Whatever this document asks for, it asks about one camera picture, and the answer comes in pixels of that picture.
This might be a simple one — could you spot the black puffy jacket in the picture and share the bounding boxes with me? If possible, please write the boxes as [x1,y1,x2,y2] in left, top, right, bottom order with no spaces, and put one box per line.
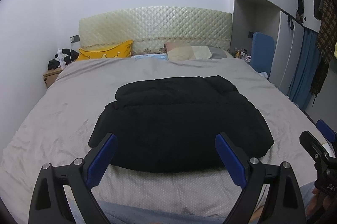
[88,76,274,173]

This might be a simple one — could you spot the person's right hand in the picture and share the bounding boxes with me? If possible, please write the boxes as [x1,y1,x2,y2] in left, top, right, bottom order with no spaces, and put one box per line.
[301,182,336,223]

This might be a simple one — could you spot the blue curtain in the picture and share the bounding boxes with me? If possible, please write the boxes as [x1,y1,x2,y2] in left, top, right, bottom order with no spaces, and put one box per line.
[288,28,320,111]

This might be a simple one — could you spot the brown patterned scarf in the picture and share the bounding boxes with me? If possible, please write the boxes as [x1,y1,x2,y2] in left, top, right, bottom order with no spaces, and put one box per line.
[310,0,336,96]

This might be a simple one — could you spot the blue padded board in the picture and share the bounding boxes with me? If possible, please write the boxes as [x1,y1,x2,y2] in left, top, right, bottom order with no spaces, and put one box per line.
[250,32,275,79]

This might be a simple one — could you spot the clutter of small items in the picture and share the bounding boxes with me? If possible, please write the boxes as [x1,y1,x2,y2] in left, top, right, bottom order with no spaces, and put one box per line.
[231,47,251,63]

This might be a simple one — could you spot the grey pillow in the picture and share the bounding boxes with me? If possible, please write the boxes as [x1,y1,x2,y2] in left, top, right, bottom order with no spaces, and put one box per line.
[208,46,232,59]

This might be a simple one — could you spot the beige pillow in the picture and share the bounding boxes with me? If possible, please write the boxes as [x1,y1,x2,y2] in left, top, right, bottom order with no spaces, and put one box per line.
[164,41,212,61]

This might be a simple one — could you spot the light blue pillow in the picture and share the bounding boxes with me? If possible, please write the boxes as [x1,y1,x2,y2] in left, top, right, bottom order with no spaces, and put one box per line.
[131,53,168,60]

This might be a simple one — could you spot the wooden nightstand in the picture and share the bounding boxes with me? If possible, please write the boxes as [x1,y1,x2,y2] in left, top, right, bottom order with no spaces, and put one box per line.
[43,67,63,88]

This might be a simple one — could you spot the grey white wardrobe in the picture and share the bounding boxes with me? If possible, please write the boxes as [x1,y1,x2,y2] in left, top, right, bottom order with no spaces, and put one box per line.
[230,0,320,95]

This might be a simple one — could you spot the black bag on nightstand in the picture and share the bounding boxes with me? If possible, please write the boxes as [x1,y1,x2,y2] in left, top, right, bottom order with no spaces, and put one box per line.
[47,48,79,71]

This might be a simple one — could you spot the white spray bottle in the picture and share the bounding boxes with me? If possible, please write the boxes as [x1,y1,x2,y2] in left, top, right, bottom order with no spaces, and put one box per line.
[57,48,66,69]

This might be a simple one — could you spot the yellow pillow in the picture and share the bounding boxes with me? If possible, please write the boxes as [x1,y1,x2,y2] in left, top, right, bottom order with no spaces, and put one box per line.
[76,40,133,61]

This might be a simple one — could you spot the cream quilted headboard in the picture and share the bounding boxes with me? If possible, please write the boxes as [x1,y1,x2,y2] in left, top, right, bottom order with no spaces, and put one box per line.
[78,6,233,55]

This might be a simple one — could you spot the wall socket right of bed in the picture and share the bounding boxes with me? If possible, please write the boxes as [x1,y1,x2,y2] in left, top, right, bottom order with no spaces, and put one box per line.
[248,31,254,38]

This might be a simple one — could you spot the wall socket of bed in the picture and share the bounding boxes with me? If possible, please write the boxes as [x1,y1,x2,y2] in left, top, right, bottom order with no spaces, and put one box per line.
[248,31,254,38]
[70,35,80,43]

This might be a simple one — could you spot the wall socket left of bed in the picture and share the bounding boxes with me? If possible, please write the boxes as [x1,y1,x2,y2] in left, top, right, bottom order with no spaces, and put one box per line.
[70,35,80,43]

